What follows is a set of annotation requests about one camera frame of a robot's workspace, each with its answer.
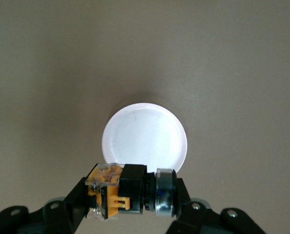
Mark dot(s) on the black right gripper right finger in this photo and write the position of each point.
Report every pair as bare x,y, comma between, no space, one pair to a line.
191,219

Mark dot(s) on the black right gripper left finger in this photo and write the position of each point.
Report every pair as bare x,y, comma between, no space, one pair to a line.
62,217

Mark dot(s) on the orange push-button switch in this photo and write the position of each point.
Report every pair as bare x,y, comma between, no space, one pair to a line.
132,187

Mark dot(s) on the white round plate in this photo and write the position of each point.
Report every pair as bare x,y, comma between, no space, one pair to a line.
144,136

